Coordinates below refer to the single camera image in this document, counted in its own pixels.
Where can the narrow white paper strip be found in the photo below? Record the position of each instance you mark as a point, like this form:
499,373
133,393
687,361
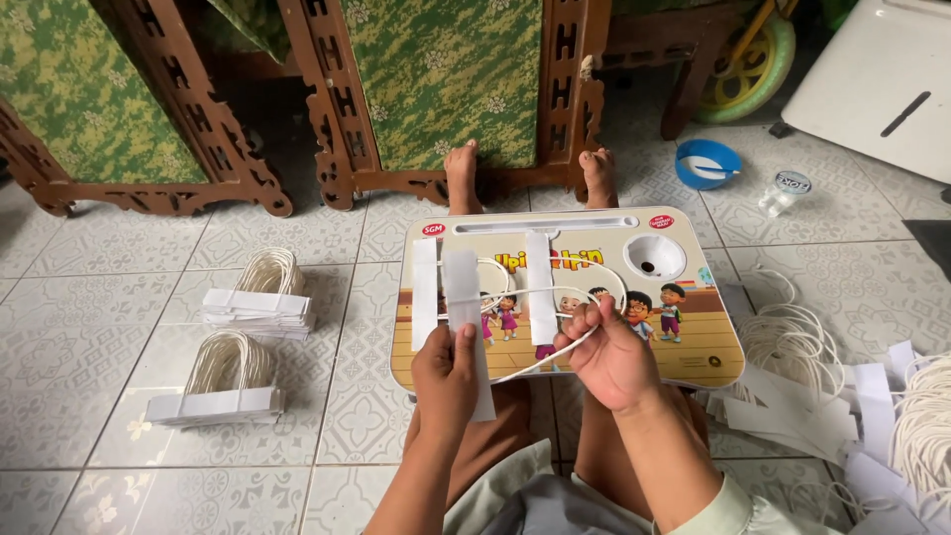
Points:
424,297

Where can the cartoon print lap desk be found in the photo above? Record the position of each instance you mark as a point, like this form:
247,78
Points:
691,349

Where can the person's foot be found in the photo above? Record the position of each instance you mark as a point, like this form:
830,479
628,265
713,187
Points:
462,175
599,178

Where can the dark wooden table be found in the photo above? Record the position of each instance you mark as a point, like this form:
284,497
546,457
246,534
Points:
683,44

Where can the blue plastic bowl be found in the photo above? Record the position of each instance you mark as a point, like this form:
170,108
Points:
692,178

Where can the white plastic board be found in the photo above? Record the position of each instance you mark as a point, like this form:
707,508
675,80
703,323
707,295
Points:
854,74

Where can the clear plastic water cup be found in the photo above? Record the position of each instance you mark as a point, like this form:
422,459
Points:
784,193

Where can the person's left hand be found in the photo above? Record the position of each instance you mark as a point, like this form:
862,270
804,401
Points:
446,386

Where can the dark mat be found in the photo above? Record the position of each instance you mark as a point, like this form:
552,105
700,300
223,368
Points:
932,245

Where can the yellow green toy wheel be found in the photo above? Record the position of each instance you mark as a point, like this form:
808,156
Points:
754,74

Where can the person's right leg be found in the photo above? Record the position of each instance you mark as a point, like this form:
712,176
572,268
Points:
594,446

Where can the wide white paper strip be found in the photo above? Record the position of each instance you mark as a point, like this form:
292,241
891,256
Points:
462,286

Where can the person's right hand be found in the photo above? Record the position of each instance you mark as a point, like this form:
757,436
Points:
613,364

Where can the person's right foot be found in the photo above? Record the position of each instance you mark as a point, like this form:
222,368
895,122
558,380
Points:
599,178

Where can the carved wooden green upholstered chair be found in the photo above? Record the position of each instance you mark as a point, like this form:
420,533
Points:
89,96
446,74

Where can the person's pale green shirt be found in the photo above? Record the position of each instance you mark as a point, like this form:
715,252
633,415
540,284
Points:
550,505

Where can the person's left leg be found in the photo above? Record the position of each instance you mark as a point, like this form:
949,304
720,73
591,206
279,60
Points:
498,431

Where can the person's leg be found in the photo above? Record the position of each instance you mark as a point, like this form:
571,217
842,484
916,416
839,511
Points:
594,446
498,431

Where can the heap of cut paper strips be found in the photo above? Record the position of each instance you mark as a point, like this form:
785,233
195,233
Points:
810,423

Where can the person's left foot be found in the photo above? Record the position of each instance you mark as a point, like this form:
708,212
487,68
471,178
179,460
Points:
462,175

